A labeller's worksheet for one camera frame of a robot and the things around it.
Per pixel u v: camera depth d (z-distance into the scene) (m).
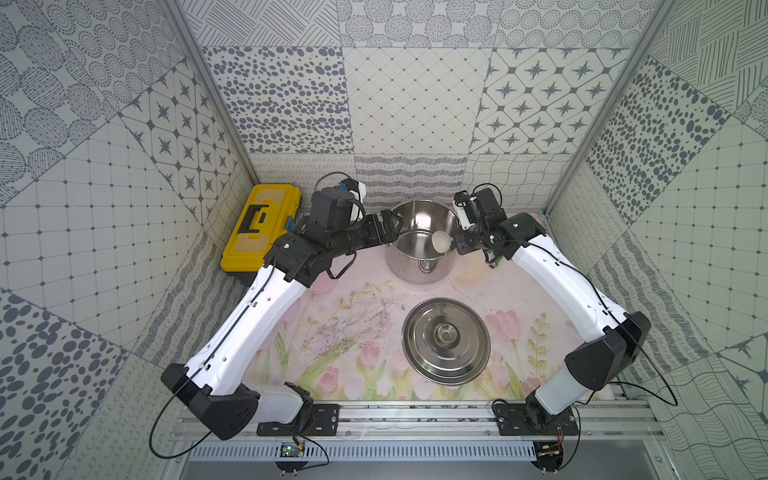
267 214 0.96
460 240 0.70
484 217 0.57
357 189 0.60
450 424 0.75
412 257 0.91
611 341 0.41
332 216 0.46
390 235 0.57
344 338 0.88
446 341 0.86
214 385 0.37
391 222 0.57
